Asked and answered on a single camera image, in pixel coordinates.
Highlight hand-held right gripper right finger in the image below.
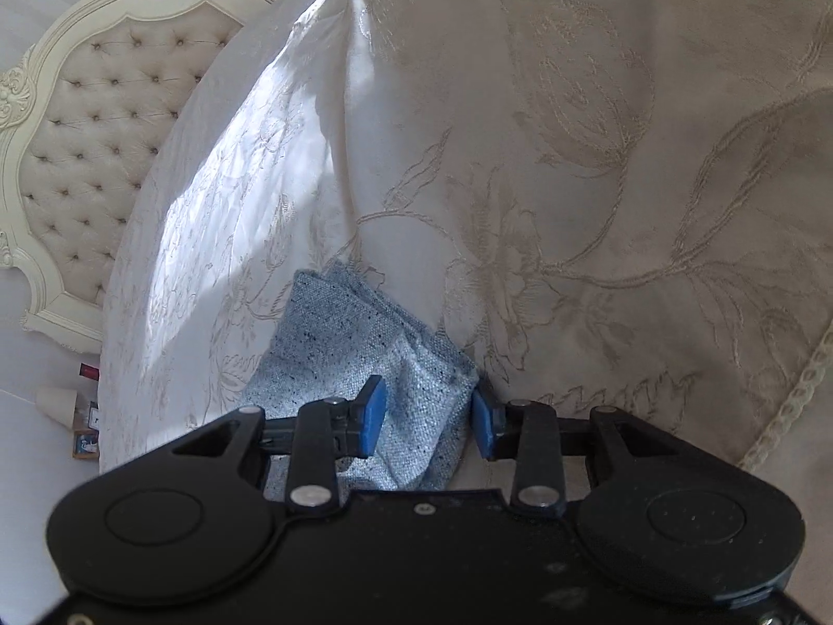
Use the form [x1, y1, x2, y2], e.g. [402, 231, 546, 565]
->
[470, 389, 681, 514]

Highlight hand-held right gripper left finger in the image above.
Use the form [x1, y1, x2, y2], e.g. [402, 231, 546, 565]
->
[170, 374, 389, 514]

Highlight light blue speckled pants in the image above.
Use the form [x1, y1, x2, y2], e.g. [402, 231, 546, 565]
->
[239, 260, 481, 502]

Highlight cream embroidered bedspread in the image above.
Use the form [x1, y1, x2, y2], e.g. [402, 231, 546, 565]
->
[96, 0, 833, 491]

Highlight cream shade table lamp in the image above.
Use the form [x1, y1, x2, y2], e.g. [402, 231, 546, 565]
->
[35, 385, 83, 431]

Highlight cream tufted headboard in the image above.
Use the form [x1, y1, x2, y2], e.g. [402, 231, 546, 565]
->
[0, 0, 295, 354]

